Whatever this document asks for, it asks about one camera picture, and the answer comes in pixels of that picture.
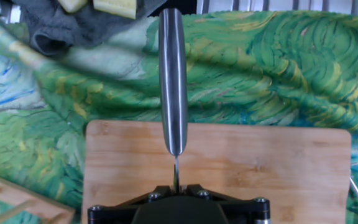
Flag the painted landscape tablecloth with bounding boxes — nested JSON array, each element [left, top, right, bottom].
[[0, 9, 358, 224]]

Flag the pale halved cucumber piece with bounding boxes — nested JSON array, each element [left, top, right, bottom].
[[92, 0, 138, 20], [57, 0, 88, 14]]

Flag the steel cleaver knife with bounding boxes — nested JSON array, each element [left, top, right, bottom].
[[158, 7, 189, 194]]

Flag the bamboo cutting board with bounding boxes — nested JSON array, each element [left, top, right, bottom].
[[81, 119, 358, 224]]

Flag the wooden peg rack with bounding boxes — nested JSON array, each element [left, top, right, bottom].
[[0, 169, 76, 224]]

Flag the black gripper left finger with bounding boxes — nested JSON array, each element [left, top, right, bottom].
[[87, 184, 179, 224]]

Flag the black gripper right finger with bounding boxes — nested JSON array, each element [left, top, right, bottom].
[[180, 183, 272, 224]]

